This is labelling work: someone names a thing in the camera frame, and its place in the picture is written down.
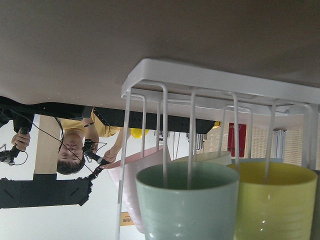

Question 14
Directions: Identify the green cup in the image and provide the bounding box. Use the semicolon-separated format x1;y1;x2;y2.
136;162;240;240

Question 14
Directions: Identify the pink cup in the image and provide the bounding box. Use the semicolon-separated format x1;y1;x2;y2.
122;145;163;234

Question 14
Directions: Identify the cream white cup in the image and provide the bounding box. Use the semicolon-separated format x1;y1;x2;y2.
172;150;233;166

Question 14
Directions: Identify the yellow cup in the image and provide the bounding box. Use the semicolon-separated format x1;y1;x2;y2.
234;162;317;240

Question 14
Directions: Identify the person in yellow shirt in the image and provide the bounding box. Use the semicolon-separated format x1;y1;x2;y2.
0;110;124;175

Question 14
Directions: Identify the white wire cup rack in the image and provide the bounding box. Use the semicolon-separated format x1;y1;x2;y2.
115;58;320;240

